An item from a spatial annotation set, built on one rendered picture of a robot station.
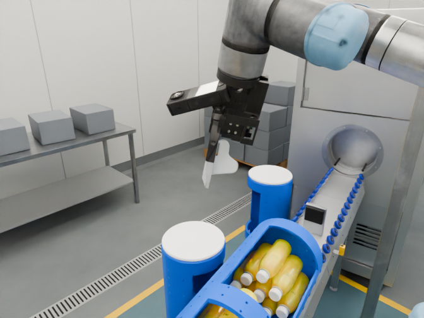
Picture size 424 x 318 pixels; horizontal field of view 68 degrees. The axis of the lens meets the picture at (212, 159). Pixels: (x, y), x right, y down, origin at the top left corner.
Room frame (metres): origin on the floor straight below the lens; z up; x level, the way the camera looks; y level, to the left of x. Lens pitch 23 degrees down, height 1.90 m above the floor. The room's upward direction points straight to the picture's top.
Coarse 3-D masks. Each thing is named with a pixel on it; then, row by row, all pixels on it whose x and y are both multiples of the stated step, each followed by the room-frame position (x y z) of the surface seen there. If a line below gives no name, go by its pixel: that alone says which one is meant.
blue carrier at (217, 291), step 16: (272, 224) 0.98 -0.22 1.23; (288, 224) 0.97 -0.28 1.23; (256, 240) 0.89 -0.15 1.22; (272, 240) 1.02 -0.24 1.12; (288, 240) 0.99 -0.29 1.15; (304, 240) 0.90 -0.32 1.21; (240, 256) 0.81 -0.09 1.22; (304, 256) 0.95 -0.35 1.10; (320, 256) 0.90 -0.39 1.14; (224, 272) 0.74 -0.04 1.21; (304, 272) 0.94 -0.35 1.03; (208, 288) 0.68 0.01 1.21; (224, 288) 0.66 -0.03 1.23; (192, 304) 0.63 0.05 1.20; (224, 304) 0.61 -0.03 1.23; (240, 304) 0.61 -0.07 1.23; (256, 304) 0.62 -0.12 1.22; (304, 304) 0.75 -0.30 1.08
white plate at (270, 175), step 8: (256, 168) 1.89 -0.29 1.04; (264, 168) 1.89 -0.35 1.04; (272, 168) 1.89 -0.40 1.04; (280, 168) 1.89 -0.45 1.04; (256, 176) 1.78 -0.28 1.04; (264, 176) 1.78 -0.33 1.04; (272, 176) 1.78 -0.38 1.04; (280, 176) 1.78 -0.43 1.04; (288, 176) 1.78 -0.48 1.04; (272, 184) 1.68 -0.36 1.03
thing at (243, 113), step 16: (224, 80) 0.50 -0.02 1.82; (240, 80) 0.50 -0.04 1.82; (256, 80) 0.51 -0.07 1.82; (240, 96) 0.52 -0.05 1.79; (256, 96) 0.52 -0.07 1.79; (224, 112) 0.52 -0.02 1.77; (240, 112) 0.52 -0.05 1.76; (256, 112) 0.52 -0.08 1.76; (224, 128) 0.53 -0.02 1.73; (240, 128) 0.53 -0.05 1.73; (256, 128) 0.51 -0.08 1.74
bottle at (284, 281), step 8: (288, 256) 0.92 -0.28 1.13; (296, 256) 0.91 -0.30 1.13; (288, 264) 0.87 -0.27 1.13; (296, 264) 0.88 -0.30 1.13; (280, 272) 0.84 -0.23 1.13; (288, 272) 0.84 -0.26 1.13; (296, 272) 0.85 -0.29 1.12; (272, 280) 0.82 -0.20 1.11; (280, 280) 0.80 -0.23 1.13; (288, 280) 0.80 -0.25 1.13; (280, 288) 0.78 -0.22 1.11; (288, 288) 0.79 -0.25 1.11
